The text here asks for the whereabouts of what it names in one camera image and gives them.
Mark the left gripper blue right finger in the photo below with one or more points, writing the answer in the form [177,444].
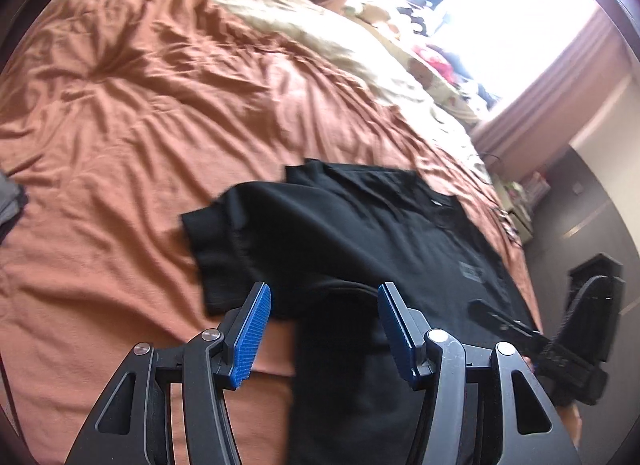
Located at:
[405,330]

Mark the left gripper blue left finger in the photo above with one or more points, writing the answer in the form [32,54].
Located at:
[243,329]

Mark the black long-sleeve sweatshirt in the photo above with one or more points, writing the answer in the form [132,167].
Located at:
[324,240]

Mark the stack of folded clothes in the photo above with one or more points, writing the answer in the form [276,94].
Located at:
[13,199]

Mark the white bedside cabinet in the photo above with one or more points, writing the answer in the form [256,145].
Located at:
[513,201]

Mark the striped paper bag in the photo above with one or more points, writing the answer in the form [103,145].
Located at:
[535,188]

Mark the right pink curtain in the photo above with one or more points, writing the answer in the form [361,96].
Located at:
[532,130]

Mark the red plush toy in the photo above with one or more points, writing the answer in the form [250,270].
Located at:
[447,65]

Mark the rust orange bed blanket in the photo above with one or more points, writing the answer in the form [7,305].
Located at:
[87,273]

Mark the bear print pillow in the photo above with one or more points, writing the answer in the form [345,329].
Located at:
[399,31]

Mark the cream bed sheet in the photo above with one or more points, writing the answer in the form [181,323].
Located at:
[325,35]

